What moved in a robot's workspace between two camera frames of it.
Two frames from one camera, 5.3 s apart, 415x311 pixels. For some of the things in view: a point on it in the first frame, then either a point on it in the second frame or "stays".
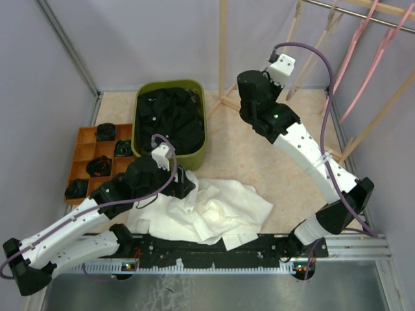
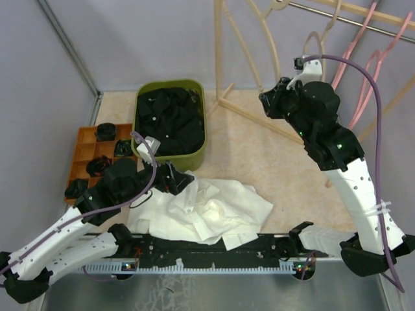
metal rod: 359,15 to 350,21
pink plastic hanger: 387,37 to 380,55
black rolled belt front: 76,188 stays
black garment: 176,114 stays
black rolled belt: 99,166 stays
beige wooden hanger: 298,10 to 275,4
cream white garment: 213,214 stays
